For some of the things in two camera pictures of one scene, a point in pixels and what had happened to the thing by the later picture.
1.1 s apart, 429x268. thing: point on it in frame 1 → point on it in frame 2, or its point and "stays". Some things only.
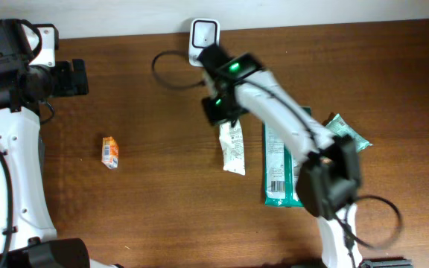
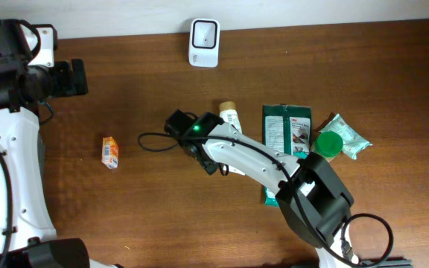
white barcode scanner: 203,33 stays
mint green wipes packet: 342,128 stays
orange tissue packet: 109,152 stays
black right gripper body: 221,110 → 207,164
